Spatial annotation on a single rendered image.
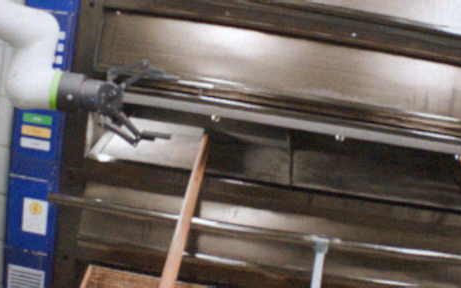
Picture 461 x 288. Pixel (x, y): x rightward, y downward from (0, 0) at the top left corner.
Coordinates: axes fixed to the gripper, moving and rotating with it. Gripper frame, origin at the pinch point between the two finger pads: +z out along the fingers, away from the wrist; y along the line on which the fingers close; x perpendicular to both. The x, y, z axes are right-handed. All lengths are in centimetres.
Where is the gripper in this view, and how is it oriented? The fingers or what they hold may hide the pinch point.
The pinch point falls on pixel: (170, 107)
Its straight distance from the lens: 222.2
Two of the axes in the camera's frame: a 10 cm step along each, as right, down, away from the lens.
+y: -1.4, 9.6, 2.3
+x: -0.7, 2.2, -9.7
